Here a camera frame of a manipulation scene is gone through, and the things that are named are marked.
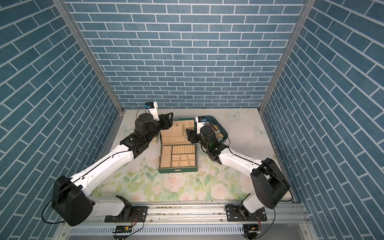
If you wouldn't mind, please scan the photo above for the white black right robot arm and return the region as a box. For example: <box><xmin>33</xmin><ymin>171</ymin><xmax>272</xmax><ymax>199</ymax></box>
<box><xmin>187</xmin><ymin>125</ymin><xmax>290</xmax><ymax>221</ymax></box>

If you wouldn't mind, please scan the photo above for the left small circuit board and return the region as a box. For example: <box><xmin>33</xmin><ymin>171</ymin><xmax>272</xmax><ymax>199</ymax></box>
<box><xmin>113</xmin><ymin>226</ymin><xmax>133</xmax><ymax>235</ymax></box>

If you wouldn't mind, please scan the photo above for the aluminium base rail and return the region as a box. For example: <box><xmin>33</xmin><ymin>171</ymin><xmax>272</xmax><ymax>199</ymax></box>
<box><xmin>54</xmin><ymin>201</ymin><xmax>317</xmax><ymax>240</ymax></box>

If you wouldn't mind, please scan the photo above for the aluminium right corner post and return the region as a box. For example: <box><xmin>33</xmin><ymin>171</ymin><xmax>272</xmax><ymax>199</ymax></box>
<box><xmin>259</xmin><ymin>0</ymin><xmax>316</xmax><ymax>115</ymax></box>

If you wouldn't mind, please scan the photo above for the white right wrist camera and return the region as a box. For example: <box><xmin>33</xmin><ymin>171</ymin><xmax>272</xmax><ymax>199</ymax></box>
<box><xmin>195</xmin><ymin>116</ymin><xmax>207</xmax><ymax>134</ymax></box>

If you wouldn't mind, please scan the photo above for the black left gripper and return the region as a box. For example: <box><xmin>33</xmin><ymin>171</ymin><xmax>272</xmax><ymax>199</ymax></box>
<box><xmin>143</xmin><ymin>112</ymin><xmax>174</xmax><ymax>144</ymax></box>

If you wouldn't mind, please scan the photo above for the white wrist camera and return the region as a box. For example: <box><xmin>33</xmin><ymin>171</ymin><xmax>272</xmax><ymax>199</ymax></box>
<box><xmin>145</xmin><ymin>102</ymin><xmax>160</xmax><ymax>121</ymax></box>
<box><xmin>195</xmin><ymin>116</ymin><xmax>207</xmax><ymax>134</ymax></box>

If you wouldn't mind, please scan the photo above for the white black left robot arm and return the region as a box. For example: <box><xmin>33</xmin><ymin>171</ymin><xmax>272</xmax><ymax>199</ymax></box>
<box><xmin>52</xmin><ymin>113</ymin><xmax>173</xmax><ymax>226</ymax></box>

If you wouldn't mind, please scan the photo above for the aluminium corner post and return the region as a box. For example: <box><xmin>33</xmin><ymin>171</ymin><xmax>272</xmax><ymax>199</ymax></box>
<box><xmin>259</xmin><ymin>0</ymin><xmax>316</xmax><ymax>115</ymax></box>
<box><xmin>52</xmin><ymin>0</ymin><xmax>124</xmax><ymax>115</ymax></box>

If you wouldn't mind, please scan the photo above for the floral table mat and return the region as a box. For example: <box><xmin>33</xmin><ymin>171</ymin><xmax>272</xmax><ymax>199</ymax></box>
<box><xmin>92</xmin><ymin>109</ymin><xmax>276</xmax><ymax>203</ymax></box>

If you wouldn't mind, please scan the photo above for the green jewelry box beige lining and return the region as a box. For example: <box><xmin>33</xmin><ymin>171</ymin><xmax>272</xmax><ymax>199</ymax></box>
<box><xmin>158</xmin><ymin>118</ymin><xmax>198</xmax><ymax>174</ymax></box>

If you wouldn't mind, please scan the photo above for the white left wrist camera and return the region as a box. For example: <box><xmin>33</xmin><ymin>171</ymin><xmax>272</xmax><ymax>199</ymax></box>
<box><xmin>145</xmin><ymin>102</ymin><xmax>160</xmax><ymax>121</ymax></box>

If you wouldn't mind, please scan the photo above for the aluminium left corner post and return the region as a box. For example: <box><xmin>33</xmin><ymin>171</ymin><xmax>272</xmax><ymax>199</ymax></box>
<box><xmin>52</xmin><ymin>0</ymin><xmax>124</xmax><ymax>115</ymax></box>

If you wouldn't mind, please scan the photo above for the teal plastic tray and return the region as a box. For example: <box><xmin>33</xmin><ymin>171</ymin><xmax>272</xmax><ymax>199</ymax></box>
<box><xmin>206</xmin><ymin>116</ymin><xmax>229</xmax><ymax>144</ymax></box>

